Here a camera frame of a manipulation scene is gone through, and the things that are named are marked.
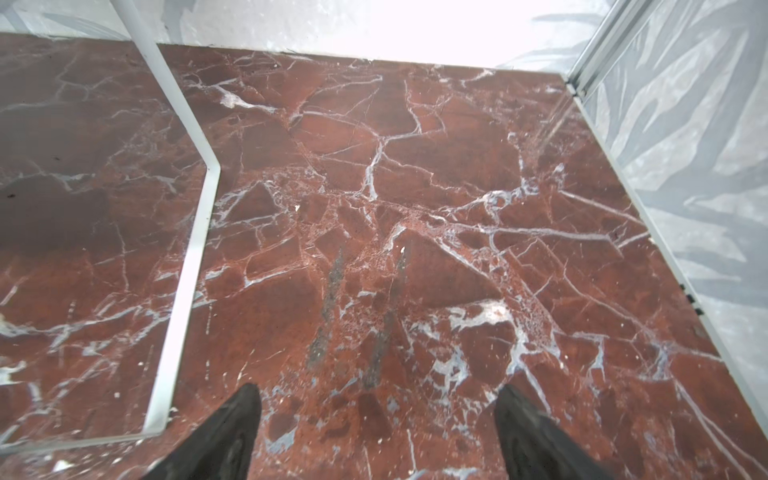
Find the white two-tier metal shelf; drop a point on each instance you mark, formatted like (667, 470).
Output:
(107, 186)

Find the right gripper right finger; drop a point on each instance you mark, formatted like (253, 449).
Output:
(534, 447)

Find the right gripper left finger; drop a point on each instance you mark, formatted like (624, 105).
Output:
(221, 447)

